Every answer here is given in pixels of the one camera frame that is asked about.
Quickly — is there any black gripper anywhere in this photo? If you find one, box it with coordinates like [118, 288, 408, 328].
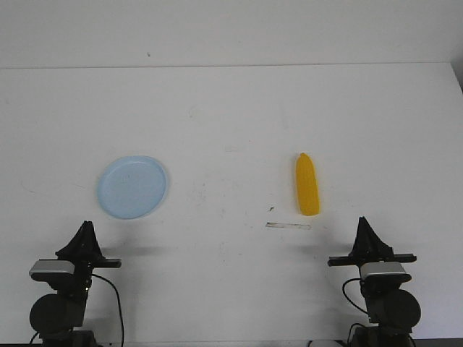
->
[328, 216, 417, 267]
[55, 221, 122, 269]

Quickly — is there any light blue round plate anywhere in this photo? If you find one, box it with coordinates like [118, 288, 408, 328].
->
[96, 155, 169, 220]

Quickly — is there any yellow plastic corn cob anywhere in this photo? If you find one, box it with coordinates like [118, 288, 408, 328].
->
[295, 153, 320, 216]

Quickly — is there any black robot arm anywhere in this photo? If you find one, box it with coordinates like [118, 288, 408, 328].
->
[29, 220, 122, 346]
[328, 216, 421, 346]

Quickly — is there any clear tape strip on table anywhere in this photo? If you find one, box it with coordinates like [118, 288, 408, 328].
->
[266, 222, 312, 230]

